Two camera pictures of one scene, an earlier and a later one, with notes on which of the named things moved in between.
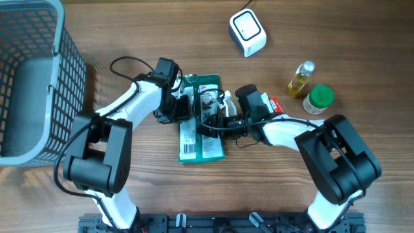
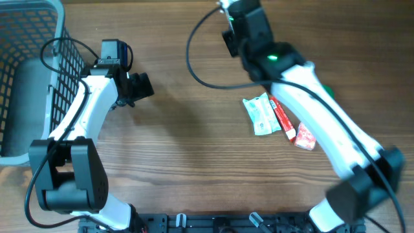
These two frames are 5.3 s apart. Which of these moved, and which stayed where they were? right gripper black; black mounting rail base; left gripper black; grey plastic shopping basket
Moved: right gripper black; left gripper black
Stayed: grey plastic shopping basket; black mounting rail base
